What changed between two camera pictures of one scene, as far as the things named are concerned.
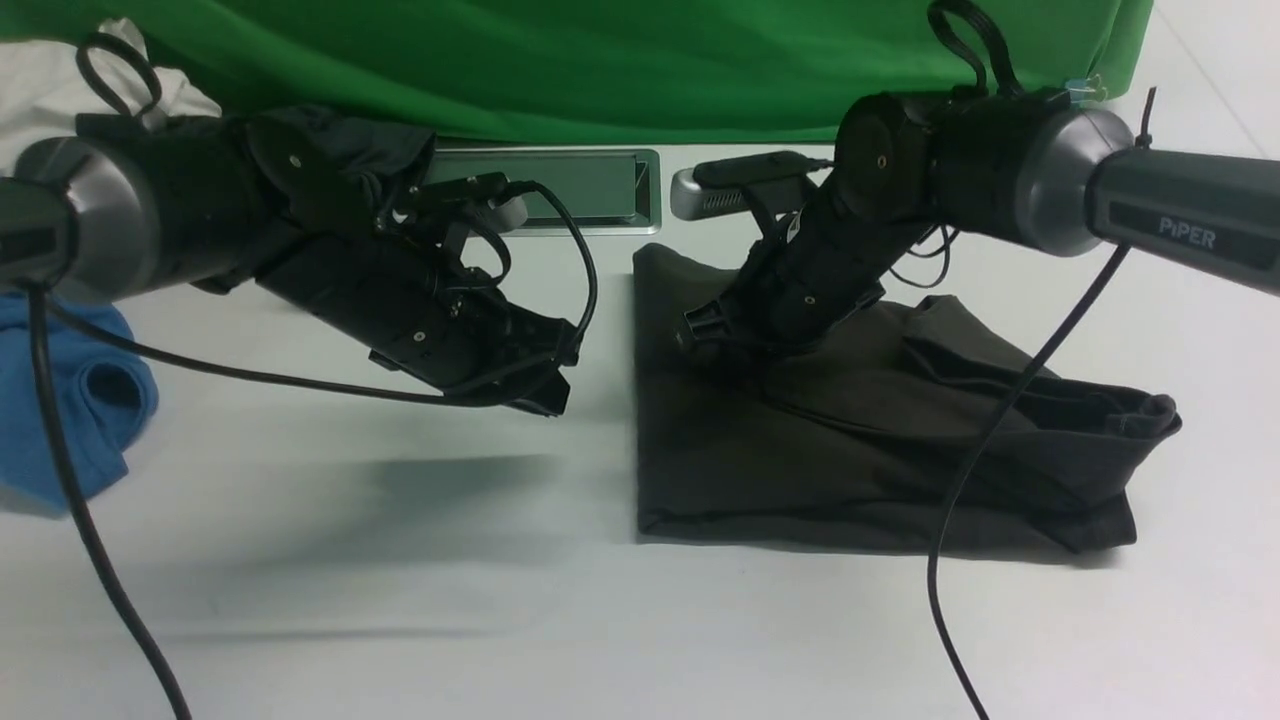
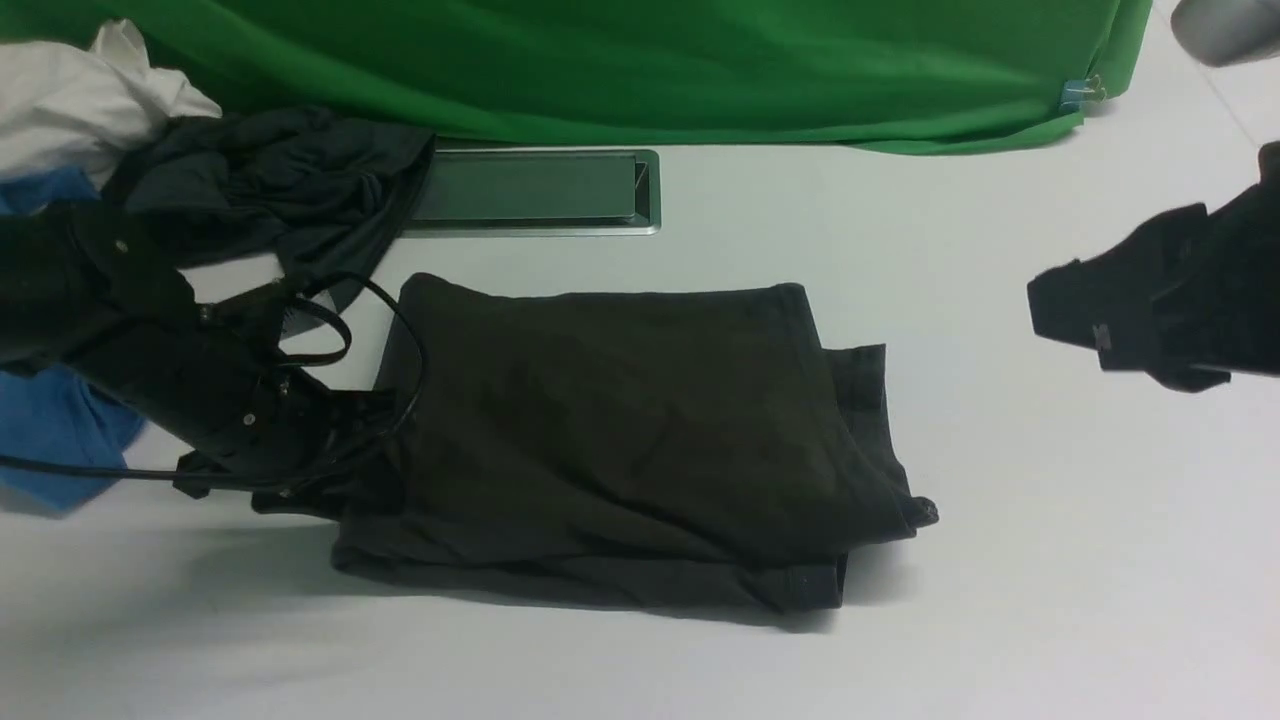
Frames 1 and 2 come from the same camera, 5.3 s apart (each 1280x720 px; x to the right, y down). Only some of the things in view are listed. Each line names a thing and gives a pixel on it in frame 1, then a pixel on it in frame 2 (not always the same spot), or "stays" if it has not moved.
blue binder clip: [1088, 89] stays
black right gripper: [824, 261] → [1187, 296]
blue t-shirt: [105, 393] stays
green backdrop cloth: [634, 72] stays
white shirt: [43, 88] stays
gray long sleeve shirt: [925, 426] → [692, 441]
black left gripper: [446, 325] → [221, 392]
